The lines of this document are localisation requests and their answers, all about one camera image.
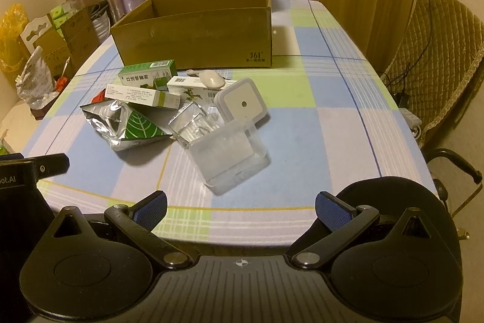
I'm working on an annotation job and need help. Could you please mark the silver foil bag green leaf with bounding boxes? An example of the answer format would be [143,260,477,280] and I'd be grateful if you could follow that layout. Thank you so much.
[80,100,175,154]

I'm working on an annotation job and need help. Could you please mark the white plastic scoop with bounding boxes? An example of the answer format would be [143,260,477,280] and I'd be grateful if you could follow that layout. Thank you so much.
[187,69,226,89]

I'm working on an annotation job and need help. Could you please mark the white power strip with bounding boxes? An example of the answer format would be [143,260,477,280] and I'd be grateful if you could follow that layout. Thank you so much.
[400,107,423,139]

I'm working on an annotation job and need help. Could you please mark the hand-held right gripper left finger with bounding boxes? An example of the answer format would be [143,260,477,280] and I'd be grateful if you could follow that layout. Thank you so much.
[47,190,191,269]

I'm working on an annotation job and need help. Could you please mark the white square night light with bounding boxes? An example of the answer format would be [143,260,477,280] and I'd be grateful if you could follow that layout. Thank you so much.
[215,78,270,127]

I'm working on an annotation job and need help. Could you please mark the yellow plastic bag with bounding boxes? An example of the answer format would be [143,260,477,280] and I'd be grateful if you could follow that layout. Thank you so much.
[0,3,31,73]

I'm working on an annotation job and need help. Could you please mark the white card packaging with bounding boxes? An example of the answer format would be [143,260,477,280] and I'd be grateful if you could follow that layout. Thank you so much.
[20,13,56,56]

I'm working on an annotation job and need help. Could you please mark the clear plastic package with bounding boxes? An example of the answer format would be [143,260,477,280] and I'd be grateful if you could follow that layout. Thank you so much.
[168,101,219,150]

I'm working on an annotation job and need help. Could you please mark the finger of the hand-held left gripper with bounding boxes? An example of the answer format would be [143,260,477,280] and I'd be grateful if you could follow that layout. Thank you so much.
[23,153,70,178]

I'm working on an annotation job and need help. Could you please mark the white and green slim box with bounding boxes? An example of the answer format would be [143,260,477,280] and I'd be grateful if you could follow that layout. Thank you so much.
[105,84,181,109]

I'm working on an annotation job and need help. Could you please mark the brown cardboard box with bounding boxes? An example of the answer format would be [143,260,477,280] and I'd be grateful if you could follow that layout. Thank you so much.
[110,0,273,71]

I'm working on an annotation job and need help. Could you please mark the green medicine box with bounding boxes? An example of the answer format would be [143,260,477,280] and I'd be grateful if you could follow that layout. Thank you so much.
[118,59,178,89]

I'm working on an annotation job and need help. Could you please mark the frosted plastic container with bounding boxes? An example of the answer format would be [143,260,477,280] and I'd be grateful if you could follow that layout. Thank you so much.
[187,119,271,196]

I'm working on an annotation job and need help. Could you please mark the black metal chair frame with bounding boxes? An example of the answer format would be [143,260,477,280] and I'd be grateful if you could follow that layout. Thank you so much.
[425,148,484,238]

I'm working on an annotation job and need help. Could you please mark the white box with plant print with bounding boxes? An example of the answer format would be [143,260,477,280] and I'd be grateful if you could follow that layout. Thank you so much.
[166,75,239,108]

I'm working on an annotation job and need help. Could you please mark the quilted chair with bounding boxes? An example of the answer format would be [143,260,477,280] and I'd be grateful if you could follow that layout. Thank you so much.
[379,0,484,149]

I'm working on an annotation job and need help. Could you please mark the brown storage carton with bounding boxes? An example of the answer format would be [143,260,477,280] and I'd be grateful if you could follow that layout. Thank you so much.
[37,5,102,77]

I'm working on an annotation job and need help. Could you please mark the crumpled silver bag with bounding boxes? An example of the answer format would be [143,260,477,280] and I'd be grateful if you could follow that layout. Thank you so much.
[15,47,58,110]

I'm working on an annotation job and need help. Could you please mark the green packet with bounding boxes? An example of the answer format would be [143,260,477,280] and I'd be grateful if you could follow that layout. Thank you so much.
[50,2,77,29]

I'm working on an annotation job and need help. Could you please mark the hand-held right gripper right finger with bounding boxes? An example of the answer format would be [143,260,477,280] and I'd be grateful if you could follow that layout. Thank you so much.
[290,191,435,269]

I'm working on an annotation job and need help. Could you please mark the stacked metal bowls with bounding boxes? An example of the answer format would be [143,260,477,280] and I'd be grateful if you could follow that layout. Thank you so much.
[90,3,113,44]

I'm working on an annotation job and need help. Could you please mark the slim tool with red end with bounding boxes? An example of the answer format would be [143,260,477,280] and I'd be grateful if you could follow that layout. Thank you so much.
[56,56,72,89]

